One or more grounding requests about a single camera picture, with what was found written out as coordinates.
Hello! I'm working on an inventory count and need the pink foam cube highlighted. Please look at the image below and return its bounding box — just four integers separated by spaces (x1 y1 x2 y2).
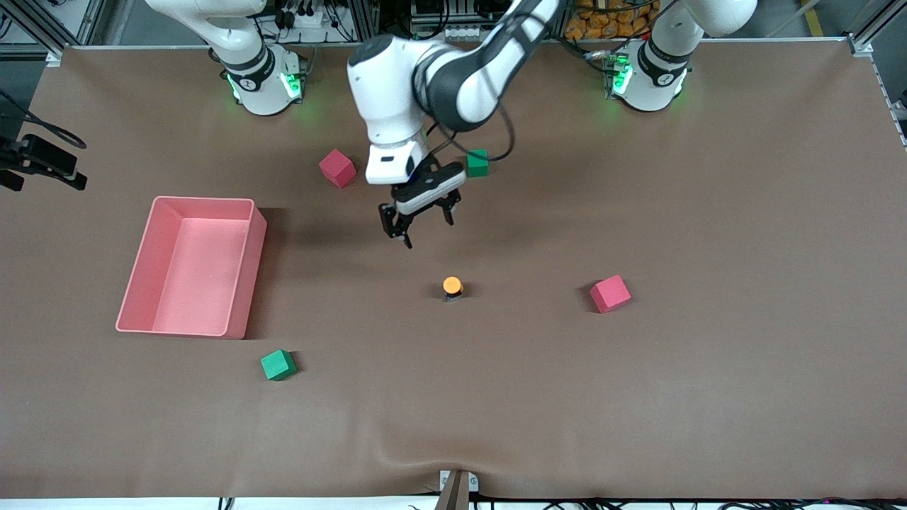
318 149 357 189
590 275 632 314

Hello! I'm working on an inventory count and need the white connector block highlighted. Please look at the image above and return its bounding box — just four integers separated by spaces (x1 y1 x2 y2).
411 25 500 42

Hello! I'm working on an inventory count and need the pink plastic bin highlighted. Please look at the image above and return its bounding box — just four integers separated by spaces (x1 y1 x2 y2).
116 196 268 340

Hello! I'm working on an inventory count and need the brown table mat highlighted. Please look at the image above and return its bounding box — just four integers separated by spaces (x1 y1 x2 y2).
0 39 907 501

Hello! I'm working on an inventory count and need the white power strip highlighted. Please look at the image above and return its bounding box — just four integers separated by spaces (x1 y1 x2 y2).
273 8 327 29

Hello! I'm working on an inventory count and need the orange objects pile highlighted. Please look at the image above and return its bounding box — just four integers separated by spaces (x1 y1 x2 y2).
567 0 653 40

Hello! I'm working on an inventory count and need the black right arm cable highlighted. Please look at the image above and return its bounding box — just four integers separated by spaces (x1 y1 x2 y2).
0 89 88 149

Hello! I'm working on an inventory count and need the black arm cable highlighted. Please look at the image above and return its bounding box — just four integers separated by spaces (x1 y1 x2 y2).
425 106 515 164
0 89 88 149

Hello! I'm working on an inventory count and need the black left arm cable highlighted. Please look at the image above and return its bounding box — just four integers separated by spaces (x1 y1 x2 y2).
425 106 515 164

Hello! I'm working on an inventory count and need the aluminium frame strut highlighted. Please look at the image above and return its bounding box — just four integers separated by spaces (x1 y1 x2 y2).
0 0 107 66
847 0 907 57

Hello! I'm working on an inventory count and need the aluminium frame post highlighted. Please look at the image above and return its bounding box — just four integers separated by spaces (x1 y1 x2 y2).
352 0 380 42

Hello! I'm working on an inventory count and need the metal table edge bracket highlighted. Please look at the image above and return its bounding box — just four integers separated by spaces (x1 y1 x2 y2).
439 469 480 510

